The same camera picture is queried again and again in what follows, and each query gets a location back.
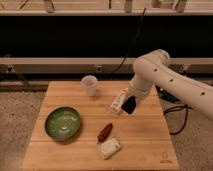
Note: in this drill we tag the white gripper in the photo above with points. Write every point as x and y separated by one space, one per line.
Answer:
139 88

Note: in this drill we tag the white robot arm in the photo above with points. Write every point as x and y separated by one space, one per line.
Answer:
152 68

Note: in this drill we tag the translucent plastic cup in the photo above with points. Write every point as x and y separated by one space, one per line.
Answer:
89 83

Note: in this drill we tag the green ceramic bowl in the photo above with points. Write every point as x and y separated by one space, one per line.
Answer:
62 123

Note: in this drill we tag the blue black power adapter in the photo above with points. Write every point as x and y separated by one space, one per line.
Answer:
166 96

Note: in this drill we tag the white bottle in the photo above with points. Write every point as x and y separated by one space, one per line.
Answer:
119 101

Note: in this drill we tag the brown sausage toy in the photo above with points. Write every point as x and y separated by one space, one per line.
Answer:
105 132

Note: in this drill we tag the wooden board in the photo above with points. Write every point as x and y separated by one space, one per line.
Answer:
144 137

